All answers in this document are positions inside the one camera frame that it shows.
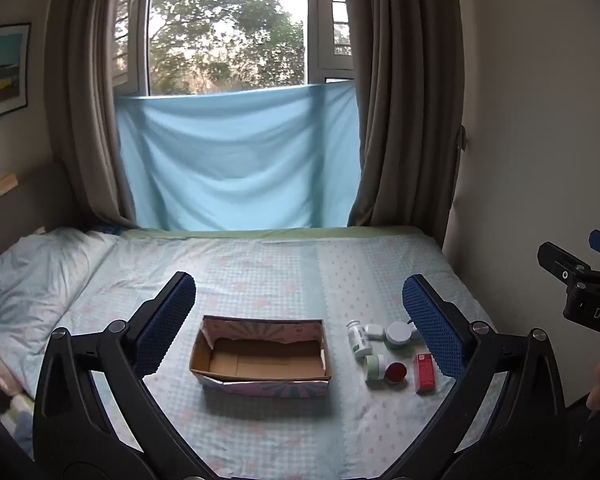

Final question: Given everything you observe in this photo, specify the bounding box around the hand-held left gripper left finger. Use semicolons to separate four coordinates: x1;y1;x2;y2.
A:
32;271;216;480

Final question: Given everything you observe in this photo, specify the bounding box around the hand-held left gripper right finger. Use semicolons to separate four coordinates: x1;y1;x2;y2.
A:
380;274;566;480

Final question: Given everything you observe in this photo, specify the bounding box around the large green jar white lid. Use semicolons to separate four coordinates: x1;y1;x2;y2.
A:
384;321;415;351

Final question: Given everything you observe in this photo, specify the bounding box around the red carton box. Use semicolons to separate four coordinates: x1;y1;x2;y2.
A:
413;353;439;394

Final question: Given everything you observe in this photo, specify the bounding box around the dark red lid jar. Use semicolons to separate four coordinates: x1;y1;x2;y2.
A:
384;361;409;386

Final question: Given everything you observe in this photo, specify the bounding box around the small light green jar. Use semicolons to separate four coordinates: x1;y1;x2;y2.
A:
363;354;387;384

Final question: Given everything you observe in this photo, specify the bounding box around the white pill bottle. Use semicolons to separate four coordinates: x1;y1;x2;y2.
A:
346;321;372;359

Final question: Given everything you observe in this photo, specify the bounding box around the cardboard box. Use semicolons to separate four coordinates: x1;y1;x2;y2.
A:
189;315;333;397

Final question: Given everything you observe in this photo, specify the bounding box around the checkered floral bed sheet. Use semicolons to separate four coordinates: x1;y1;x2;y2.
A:
10;226;497;480

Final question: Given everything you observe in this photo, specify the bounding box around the light blue pillow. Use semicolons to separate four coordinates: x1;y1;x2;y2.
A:
0;227;119;397

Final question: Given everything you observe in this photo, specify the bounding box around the dark cloth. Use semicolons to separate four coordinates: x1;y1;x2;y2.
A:
564;399;600;480

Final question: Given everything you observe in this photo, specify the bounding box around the light blue hanging cloth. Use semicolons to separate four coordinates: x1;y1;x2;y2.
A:
115;80;364;231

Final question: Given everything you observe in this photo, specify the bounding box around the brown curtain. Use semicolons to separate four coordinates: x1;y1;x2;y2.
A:
44;0;152;231
347;0;467;228

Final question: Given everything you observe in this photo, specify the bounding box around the window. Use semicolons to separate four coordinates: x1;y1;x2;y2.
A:
112;0;357;99

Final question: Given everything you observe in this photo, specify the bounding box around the framed wall picture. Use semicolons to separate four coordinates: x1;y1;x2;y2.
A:
0;22;33;126

